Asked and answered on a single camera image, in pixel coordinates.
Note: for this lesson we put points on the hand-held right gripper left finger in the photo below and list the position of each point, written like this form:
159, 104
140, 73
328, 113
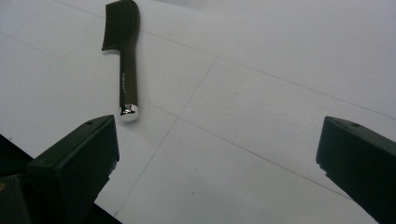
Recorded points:
74, 161

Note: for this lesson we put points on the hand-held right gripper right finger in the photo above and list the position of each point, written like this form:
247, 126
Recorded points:
361, 161

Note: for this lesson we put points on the black comb with chrome tip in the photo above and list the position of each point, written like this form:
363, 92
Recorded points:
128, 81

